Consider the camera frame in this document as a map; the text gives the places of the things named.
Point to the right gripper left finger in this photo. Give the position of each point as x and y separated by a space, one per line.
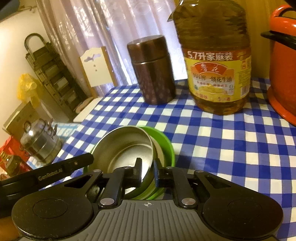
118 181

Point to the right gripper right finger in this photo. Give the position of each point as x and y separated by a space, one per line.
176 180

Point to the green plastic bowl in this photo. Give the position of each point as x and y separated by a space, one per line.
165 143

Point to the stainless steel bowl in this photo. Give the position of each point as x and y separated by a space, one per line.
124 148

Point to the person's left hand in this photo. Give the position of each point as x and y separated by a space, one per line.
7 229

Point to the red packaging box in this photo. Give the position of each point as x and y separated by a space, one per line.
13 159

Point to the steel steamer pot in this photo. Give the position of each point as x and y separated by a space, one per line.
40 140

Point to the brown cardboard box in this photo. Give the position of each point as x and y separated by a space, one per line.
24 112

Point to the blue white checkered tablecloth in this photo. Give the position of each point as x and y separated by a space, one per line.
254 147

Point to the yellow plastic bag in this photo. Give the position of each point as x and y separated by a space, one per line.
27 90

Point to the dark folding rack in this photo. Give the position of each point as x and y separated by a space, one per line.
55 76

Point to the white wooden chair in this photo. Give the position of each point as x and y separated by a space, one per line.
98 71

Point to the brown metal canister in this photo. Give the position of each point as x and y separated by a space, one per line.
152 66

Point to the red electric pressure cooker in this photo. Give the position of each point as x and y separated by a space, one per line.
281 93

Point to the large cooking oil bottle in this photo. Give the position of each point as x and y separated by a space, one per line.
217 53

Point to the sheer lilac curtain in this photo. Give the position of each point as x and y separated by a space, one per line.
76 26

